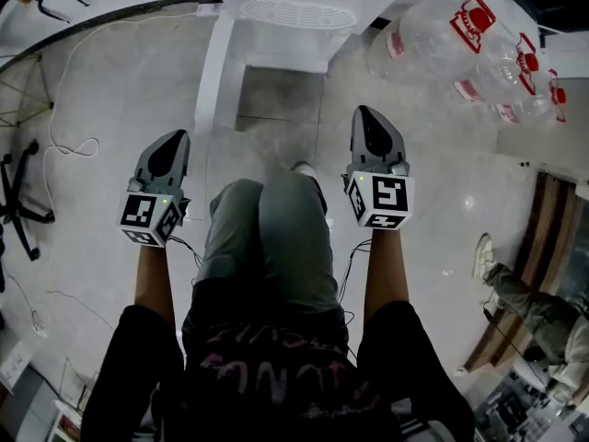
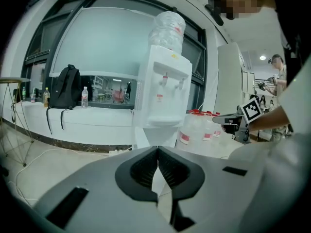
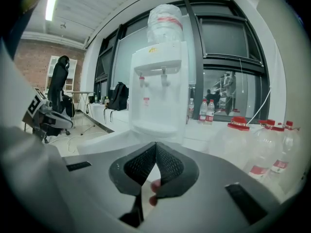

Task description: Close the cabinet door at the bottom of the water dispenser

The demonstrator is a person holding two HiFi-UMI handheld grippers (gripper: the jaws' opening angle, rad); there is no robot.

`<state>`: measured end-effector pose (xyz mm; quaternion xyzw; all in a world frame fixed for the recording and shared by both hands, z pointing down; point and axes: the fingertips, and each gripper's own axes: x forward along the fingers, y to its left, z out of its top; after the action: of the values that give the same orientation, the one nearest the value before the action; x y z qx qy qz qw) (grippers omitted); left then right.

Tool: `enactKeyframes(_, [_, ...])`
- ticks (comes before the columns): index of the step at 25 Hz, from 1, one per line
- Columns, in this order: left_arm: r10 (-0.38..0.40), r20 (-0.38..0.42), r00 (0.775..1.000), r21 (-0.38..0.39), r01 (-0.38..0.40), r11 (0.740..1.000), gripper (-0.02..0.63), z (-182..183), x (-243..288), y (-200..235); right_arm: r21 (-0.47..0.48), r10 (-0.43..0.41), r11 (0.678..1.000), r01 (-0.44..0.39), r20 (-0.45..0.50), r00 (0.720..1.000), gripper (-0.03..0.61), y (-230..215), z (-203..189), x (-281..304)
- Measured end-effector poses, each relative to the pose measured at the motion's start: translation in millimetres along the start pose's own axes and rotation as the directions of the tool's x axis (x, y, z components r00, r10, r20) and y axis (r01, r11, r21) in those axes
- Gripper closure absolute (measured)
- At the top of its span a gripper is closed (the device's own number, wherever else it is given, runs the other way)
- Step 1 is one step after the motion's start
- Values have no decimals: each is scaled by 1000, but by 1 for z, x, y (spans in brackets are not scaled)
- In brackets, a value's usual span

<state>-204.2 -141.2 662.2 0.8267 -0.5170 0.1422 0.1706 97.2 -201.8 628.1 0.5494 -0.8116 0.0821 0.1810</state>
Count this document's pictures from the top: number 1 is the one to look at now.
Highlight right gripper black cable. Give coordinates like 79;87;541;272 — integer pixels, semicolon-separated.
338;239;373;303

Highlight person's grey-green trousers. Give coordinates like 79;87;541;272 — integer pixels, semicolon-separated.
192;171;344;317

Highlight brown wooden platform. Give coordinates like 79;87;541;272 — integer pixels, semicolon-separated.
462;170;583;375

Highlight person's right forearm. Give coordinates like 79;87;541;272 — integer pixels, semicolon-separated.
363;227;411;329

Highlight white power adapter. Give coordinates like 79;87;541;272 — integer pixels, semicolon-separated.
29;310;50;340

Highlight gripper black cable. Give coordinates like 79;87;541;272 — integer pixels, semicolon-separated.
167;235;203;285
338;239;373;303

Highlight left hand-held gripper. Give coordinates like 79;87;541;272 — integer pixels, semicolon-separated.
120;129;192;249

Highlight white water dispenser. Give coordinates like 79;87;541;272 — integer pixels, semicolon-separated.
192;0;399;137

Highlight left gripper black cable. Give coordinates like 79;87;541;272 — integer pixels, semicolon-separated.
167;235;203;285

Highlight person's left forearm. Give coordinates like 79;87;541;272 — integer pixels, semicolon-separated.
133;241;179;333

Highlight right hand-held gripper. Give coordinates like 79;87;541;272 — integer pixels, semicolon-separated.
341;104;416;232

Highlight person's black printed shirt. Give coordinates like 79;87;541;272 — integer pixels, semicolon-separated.
80;276;478;442

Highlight black office chair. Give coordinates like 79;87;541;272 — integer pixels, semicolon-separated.
0;138;57;262

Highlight person's right white shoe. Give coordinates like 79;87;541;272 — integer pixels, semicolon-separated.
289;160;318;181

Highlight empty clear water jug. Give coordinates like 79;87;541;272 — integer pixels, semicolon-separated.
453;32;542;105
494;69;570;131
365;0;498;91

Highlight white locker cabinet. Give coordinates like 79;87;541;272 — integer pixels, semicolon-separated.
495;76;589;188

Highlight white floor cable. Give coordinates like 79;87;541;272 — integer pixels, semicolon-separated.
43;5;203;158

